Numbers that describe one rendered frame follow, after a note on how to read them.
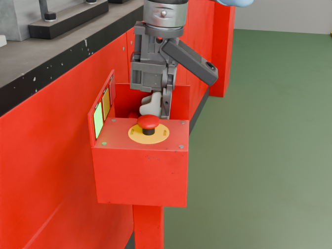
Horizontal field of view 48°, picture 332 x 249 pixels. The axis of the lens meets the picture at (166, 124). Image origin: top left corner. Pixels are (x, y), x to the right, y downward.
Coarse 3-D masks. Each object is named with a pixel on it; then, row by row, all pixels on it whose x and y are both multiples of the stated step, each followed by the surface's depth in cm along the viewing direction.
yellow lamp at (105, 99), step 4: (108, 92) 69; (104, 96) 66; (108, 96) 69; (104, 100) 66; (108, 100) 69; (104, 104) 66; (108, 104) 69; (104, 108) 66; (108, 108) 70; (104, 112) 66; (108, 112) 70; (104, 116) 67; (104, 120) 67
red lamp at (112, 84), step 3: (114, 78) 74; (111, 81) 71; (114, 81) 74; (111, 84) 71; (114, 84) 74; (111, 87) 72; (114, 87) 74; (111, 90) 72; (114, 90) 74; (111, 93) 72; (114, 93) 75; (111, 96) 72; (114, 96) 75; (111, 99) 72; (111, 102) 72
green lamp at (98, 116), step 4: (100, 104) 63; (100, 108) 63; (96, 112) 61; (100, 112) 63; (96, 116) 61; (100, 116) 63; (96, 120) 61; (100, 120) 64; (96, 124) 61; (100, 124) 64; (96, 128) 61; (100, 128) 64; (96, 132) 61; (96, 136) 61
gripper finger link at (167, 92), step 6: (168, 78) 67; (168, 84) 66; (168, 90) 67; (168, 96) 67; (162, 102) 69; (168, 102) 68; (162, 108) 70; (168, 108) 69; (162, 114) 70; (168, 114) 70
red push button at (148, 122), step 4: (144, 116) 64; (148, 116) 64; (152, 116) 64; (156, 116) 64; (140, 120) 63; (144, 120) 63; (148, 120) 63; (152, 120) 63; (156, 120) 63; (140, 124) 62; (144, 124) 62; (148, 124) 62; (152, 124) 62; (156, 124) 62; (144, 128) 62; (148, 128) 62; (152, 128) 63; (144, 132) 64; (148, 132) 64; (152, 132) 64
